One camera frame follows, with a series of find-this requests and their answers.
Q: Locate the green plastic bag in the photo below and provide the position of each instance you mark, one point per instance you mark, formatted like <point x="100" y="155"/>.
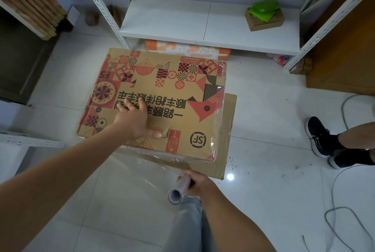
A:
<point x="265" y="10"/>

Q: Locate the red and white bottle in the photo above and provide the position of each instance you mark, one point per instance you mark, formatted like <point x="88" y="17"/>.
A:
<point x="281" y="60"/>

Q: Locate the dark cabinet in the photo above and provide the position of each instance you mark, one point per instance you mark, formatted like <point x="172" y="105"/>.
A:
<point x="20" y="61"/>

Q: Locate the white metal rack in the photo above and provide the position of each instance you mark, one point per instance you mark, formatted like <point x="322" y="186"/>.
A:
<point x="17" y="140"/>

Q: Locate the white metal shelving unit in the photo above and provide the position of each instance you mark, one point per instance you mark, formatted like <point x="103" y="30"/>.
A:
<point x="205" y="23"/>

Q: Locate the brown wooden door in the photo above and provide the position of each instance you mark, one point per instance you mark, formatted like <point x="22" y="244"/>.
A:
<point x="345" y="52"/>

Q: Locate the brown paper scrap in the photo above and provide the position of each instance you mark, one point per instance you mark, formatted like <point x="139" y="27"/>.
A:
<point x="301" y="66"/>

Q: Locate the brown lump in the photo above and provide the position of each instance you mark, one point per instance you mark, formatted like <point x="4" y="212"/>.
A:
<point x="115" y="16"/>
<point x="91" y="18"/>

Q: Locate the person's left hand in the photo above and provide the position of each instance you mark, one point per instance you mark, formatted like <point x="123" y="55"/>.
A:
<point x="133" y="123"/>

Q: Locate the person's right hand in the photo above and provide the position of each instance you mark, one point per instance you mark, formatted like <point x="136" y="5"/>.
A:
<point x="202" y="186"/>

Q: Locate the red patterned cardboard box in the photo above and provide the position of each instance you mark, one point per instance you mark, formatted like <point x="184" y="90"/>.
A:
<point x="164" y="93"/>

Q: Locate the person's left thumb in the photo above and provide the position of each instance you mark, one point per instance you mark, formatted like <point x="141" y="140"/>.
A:
<point x="154" y="134"/>

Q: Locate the grey stretch film roll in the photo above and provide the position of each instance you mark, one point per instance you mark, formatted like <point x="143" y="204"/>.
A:
<point x="177" y="193"/>

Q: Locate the small brown cardboard box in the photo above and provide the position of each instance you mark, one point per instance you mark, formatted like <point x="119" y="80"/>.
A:
<point x="263" y="23"/>

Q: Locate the person's right forearm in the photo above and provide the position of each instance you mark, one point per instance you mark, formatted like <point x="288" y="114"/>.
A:
<point x="234" y="225"/>

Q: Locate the person's right fingers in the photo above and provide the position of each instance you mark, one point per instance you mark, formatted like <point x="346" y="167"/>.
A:
<point x="187" y="178"/>

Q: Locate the flat brown cardboard sheet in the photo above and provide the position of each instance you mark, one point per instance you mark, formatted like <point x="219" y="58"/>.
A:
<point x="227" y="131"/>

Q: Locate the orange and white package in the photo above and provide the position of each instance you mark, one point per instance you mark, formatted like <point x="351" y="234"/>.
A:
<point x="190" y="49"/>

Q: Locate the clear stretch film sheet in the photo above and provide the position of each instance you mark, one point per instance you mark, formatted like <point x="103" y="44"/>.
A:
<point x="140" y="172"/>

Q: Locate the person's left forearm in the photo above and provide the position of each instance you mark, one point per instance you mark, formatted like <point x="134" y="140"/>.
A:
<point x="55" y="181"/>

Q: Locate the person's grey trouser leg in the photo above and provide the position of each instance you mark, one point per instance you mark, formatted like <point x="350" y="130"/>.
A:
<point x="190" y="228"/>

